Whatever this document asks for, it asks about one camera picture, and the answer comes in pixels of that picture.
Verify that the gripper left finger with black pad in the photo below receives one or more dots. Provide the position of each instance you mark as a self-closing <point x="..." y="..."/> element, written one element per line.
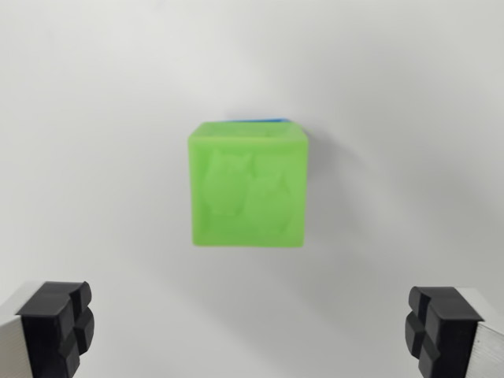
<point x="43" y="327"/>

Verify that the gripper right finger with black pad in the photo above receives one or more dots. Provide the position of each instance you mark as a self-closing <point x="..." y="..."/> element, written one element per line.
<point x="453" y="330"/>

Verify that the green embossed cube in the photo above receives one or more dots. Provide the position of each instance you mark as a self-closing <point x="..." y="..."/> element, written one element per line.
<point x="248" y="189"/>

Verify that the blue embossed cube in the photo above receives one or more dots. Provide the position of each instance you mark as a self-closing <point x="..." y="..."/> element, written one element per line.
<point x="256" y="119"/>

